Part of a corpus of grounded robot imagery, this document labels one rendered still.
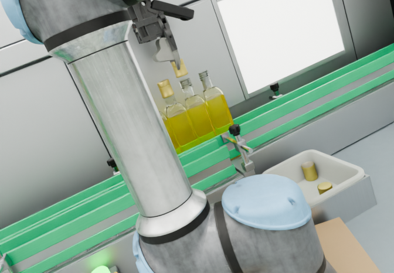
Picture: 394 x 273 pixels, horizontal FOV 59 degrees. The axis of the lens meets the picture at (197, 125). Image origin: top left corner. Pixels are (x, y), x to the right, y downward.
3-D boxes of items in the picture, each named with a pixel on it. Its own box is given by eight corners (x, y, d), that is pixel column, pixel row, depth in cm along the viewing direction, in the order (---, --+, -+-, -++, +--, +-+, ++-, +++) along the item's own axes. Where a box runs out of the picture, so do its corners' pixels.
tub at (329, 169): (317, 173, 101) (309, 147, 99) (378, 202, 80) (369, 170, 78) (267, 201, 98) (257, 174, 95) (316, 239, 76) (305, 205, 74)
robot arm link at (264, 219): (336, 275, 48) (309, 193, 44) (243, 300, 50) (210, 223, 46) (312, 225, 59) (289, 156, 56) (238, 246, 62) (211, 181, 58)
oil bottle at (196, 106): (221, 155, 107) (196, 91, 101) (228, 160, 101) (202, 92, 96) (204, 163, 106) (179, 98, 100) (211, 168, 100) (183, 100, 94)
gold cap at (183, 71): (186, 72, 98) (180, 58, 97) (189, 73, 95) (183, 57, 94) (175, 77, 97) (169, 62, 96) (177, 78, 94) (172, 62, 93)
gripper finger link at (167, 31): (169, 54, 93) (156, 23, 92) (175, 51, 93) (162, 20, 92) (172, 50, 88) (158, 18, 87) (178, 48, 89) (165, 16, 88)
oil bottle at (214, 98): (237, 147, 108) (213, 83, 102) (245, 151, 103) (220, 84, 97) (221, 154, 107) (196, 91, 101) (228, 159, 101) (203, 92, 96)
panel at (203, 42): (343, 52, 128) (319, -44, 118) (349, 51, 125) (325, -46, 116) (113, 159, 109) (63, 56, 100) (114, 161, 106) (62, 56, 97)
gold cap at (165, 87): (172, 92, 98) (166, 78, 97) (176, 94, 95) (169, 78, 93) (161, 98, 97) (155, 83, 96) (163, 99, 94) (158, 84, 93)
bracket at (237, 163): (248, 178, 101) (240, 157, 99) (263, 190, 92) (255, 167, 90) (237, 184, 100) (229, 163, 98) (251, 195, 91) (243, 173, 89)
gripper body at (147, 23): (140, 46, 95) (121, 3, 92) (168, 35, 97) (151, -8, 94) (144, 45, 88) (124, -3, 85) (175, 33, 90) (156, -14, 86)
